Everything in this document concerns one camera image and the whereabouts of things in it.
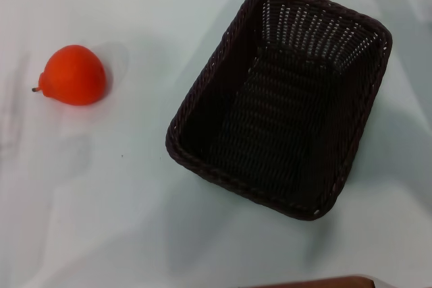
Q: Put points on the black woven rectangular basket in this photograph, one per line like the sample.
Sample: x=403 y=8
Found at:
x=270 y=139

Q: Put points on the white tablecloth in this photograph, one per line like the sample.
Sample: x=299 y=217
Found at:
x=135 y=207

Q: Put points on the orange toy pear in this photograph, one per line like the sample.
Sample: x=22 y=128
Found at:
x=74 y=75

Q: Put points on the brown wooden edge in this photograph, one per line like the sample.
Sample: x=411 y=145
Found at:
x=314 y=283

